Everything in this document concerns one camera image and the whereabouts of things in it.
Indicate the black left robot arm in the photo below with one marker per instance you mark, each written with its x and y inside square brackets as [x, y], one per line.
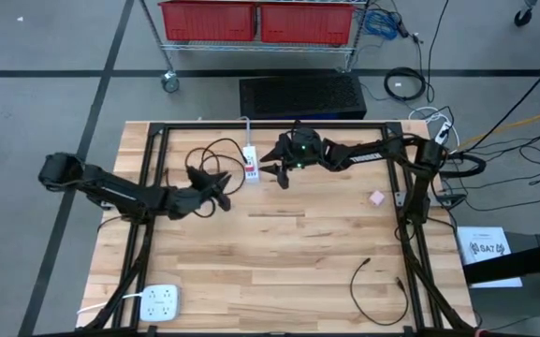
[120, 192]

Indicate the red plastic bin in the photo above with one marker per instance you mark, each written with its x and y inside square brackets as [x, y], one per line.
[208, 21]
[307, 23]

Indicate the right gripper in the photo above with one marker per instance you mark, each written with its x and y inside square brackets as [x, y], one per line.
[304, 150]

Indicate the red USB charger cube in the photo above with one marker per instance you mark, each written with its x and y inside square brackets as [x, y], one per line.
[249, 167]

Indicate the white floor power strip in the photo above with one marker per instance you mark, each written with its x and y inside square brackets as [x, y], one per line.
[442, 133]

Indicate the white printed paper sheet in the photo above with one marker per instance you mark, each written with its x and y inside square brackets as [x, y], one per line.
[485, 253]

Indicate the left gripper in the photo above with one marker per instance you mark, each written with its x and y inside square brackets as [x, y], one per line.
[190, 201]

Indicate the white power strip with USB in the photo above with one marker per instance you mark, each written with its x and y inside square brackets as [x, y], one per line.
[251, 152]

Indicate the black side stand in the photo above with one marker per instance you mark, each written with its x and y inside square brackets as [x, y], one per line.
[522, 262]

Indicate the black aluminium table frame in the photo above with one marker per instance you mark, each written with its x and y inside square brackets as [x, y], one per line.
[180, 125]

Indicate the grey metal table clamp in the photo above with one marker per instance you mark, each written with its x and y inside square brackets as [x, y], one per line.
[452, 200]
[106, 204]

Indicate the black caster wheel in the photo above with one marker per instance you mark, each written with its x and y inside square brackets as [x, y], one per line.
[523, 18]

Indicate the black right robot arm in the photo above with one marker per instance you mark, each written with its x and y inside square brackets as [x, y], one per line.
[372, 156]

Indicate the pink USB charger cube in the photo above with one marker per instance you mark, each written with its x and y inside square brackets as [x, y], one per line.
[376, 198]

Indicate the white square outlet hub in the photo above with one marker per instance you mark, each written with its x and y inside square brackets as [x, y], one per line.
[159, 303]

